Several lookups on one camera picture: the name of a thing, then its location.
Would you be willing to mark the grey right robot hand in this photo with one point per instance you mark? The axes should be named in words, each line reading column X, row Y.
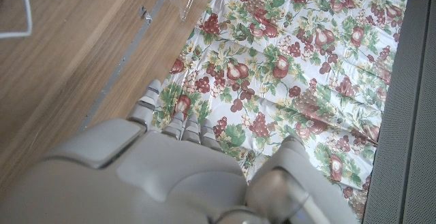
column 153, row 176

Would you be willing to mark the grey tape line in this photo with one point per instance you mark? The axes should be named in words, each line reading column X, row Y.
column 119, row 67

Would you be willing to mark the small crumpled tape scrap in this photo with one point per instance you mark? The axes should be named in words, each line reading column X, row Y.
column 145, row 14

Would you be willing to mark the floral fruit print backdrop cloth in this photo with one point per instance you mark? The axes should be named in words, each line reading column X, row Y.
column 299, row 64

